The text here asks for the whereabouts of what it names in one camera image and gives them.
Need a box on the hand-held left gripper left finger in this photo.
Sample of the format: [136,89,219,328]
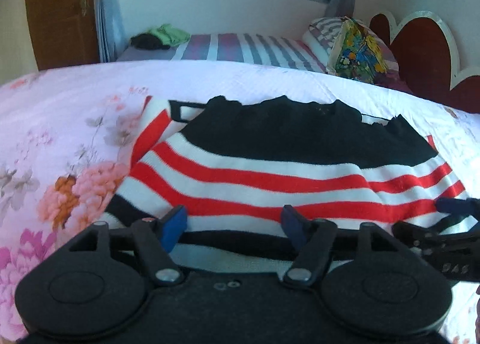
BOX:
[69,204,188,287]

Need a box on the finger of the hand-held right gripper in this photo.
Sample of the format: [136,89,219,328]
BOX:
[391,220,480,281]
[436,196,480,217]

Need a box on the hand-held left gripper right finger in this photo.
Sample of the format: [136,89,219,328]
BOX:
[281,204,400,288]

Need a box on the striped knit sweater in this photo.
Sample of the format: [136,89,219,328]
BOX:
[104,94,480,274]

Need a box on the maroon cloth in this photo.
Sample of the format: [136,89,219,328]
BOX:
[373,68,414,96]

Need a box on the red scalloped headboard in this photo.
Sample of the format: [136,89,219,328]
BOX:
[369,10,480,114]

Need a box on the floral bed sheet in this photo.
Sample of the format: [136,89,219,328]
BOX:
[0,59,480,344]

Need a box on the colourful floral pillow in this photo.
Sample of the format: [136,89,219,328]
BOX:
[326,17,389,84]

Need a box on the striped bed sheet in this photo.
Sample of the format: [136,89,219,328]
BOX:
[116,31,328,73]

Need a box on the dark cloth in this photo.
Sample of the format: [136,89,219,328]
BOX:
[130,32,172,51]

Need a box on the green cloth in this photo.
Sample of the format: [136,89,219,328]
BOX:
[148,23,191,47]

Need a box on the striped pillow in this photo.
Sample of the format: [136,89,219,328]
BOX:
[301,16,399,68]

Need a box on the wooden door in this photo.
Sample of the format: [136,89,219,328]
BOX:
[23,0,100,71]

